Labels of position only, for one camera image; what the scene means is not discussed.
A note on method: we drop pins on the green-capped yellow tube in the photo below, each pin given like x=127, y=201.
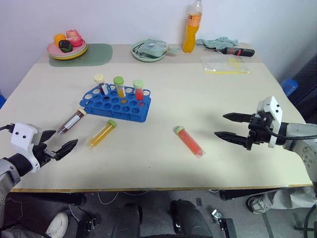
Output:
x=120, y=86
x=102, y=134

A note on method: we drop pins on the clear plastic zip bag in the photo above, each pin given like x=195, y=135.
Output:
x=223, y=64

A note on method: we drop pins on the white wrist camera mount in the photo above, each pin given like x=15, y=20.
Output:
x=23, y=137
x=272, y=104

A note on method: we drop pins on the black and red screwdriver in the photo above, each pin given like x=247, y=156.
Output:
x=237, y=51

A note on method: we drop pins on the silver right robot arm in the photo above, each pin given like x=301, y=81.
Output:
x=303, y=148

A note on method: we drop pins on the black caster bracket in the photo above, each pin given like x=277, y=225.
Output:
x=224, y=223

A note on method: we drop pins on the white shoe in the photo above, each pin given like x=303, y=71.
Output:
x=58, y=224

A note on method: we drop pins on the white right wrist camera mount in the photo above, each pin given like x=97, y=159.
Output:
x=272, y=104

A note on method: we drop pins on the black metal clip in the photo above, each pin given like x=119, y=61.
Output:
x=89, y=225

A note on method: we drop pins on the yellow plate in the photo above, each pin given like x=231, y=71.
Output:
x=74, y=56

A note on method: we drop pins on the orange toy fruit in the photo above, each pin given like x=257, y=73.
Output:
x=59, y=38

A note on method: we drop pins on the black and green toy fruit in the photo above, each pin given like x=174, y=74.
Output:
x=65, y=46

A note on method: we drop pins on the black table crossbar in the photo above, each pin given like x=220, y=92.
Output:
x=247, y=194
x=49, y=198

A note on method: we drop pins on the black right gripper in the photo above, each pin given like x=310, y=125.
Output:
x=258, y=131

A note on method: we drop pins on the orange soda bottle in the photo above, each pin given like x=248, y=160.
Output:
x=192, y=34

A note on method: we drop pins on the grey trouser leg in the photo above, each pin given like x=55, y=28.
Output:
x=289, y=199

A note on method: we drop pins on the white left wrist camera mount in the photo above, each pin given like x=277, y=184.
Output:
x=23, y=137

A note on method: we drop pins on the pink plate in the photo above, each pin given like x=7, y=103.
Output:
x=53, y=49

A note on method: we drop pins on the blue box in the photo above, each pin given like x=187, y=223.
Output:
x=2, y=100

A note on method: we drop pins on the pale green plate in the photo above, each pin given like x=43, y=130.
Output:
x=148, y=58

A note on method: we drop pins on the pale green folded cloth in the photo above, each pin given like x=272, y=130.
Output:
x=152, y=48

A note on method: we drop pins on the crumpled green cloth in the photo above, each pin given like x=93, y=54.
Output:
x=218, y=42

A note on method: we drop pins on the blue ribbed container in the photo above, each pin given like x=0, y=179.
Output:
x=289, y=87

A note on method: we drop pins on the dark rounded shape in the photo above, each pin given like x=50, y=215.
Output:
x=190, y=220

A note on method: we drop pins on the green placemat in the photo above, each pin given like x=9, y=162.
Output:
x=99, y=55

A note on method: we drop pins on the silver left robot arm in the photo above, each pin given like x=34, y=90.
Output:
x=10, y=171

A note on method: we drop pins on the blue test tube rack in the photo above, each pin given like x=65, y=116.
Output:
x=116, y=109

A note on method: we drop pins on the black chair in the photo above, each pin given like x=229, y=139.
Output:
x=305, y=86

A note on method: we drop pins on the green-capped red tube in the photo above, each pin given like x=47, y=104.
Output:
x=189, y=142
x=139, y=90

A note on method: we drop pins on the red toy apple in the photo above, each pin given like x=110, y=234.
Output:
x=74, y=37

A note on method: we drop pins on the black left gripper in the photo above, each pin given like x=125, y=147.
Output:
x=42, y=153

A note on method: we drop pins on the cream-capped dark red tube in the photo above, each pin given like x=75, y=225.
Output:
x=101, y=85
x=71, y=121

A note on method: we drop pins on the grey sneaker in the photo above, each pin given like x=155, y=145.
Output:
x=256, y=203

